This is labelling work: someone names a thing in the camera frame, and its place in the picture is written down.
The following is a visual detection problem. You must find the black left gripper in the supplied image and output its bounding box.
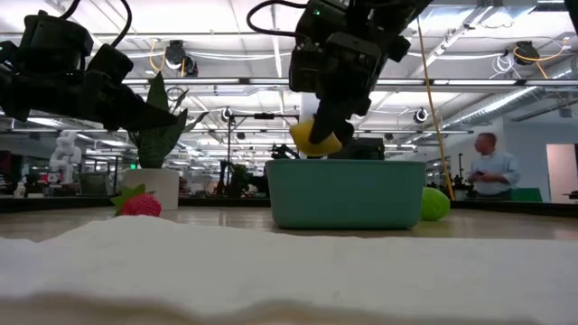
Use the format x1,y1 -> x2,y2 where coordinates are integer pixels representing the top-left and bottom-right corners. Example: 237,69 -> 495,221
17,9 -> 180,133

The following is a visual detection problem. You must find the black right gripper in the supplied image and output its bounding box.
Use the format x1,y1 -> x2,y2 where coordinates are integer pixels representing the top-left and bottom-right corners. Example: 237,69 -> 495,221
287,0 -> 413,147

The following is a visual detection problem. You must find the yellow lemon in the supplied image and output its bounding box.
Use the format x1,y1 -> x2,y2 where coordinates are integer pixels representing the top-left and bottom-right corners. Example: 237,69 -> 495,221
289,118 -> 344,158

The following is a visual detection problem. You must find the teal plastic tupperware container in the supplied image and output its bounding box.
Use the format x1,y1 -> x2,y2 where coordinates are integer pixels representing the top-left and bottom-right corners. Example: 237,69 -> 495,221
265,158 -> 427,230

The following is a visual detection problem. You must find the red strawberry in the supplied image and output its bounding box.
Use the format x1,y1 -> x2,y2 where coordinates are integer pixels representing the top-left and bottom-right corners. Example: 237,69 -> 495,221
110,182 -> 163,218

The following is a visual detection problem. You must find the green lime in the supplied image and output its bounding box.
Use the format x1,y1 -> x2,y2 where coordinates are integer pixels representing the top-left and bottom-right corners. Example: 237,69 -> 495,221
421,186 -> 452,222

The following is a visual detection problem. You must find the white humanoid robot figure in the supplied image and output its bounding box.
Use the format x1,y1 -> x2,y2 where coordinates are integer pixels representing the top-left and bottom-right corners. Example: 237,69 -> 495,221
48,129 -> 83,186

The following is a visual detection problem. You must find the snake plant in white pot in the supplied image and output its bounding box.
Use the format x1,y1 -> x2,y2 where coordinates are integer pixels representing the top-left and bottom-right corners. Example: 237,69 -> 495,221
117,71 -> 210,212

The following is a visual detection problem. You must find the grey background bin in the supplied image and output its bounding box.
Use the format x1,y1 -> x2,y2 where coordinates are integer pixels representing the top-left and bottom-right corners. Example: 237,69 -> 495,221
79,172 -> 110,197

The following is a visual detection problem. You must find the small green background plant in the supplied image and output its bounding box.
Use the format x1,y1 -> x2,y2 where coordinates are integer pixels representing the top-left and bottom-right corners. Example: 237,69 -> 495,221
227,162 -> 252,195

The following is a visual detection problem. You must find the white paper sheet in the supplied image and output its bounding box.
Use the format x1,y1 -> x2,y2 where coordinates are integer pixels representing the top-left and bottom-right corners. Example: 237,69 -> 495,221
0,214 -> 578,325

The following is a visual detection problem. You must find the person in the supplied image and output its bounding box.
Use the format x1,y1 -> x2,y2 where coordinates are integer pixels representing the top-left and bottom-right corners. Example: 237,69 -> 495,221
466,132 -> 522,201

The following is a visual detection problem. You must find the green panel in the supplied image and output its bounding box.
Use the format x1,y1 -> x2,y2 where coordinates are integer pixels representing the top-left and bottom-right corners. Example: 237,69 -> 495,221
512,187 -> 544,203

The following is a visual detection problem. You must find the pink door panel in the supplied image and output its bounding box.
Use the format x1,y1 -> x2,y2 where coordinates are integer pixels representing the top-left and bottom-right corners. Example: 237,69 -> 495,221
545,144 -> 578,204

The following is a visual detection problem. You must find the large ceiling cable reel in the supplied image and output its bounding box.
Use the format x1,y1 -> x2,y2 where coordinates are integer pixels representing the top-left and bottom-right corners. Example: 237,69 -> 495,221
163,39 -> 200,78
513,40 -> 539,67

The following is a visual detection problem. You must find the black rig frame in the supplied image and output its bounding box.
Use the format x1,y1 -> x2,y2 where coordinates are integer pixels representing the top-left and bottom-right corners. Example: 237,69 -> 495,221
227,112 -> 301,162

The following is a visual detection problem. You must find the yellow cable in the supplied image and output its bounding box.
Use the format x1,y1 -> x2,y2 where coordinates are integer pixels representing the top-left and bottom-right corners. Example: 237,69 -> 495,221
415,16 -> 456,201

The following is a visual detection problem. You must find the black aluminium table frame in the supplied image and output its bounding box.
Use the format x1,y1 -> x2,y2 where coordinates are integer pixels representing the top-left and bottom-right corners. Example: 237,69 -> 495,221
0,194 -> 578,218

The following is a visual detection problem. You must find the silver ventilation duct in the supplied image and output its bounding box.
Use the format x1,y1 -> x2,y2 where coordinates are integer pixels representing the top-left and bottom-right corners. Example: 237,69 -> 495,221
442,56 -> 578,130

